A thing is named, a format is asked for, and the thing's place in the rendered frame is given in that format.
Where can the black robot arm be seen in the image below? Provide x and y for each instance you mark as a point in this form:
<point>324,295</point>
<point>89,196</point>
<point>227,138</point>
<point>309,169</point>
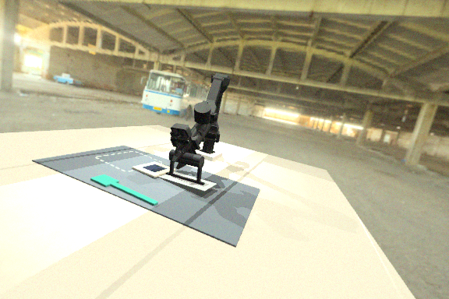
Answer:
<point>206,113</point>

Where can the turquoise flat trowel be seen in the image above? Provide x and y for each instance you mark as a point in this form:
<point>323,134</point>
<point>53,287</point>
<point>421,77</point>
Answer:
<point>106,181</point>

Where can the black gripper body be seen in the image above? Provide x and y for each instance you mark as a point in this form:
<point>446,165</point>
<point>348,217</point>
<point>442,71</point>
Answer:
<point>195,135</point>

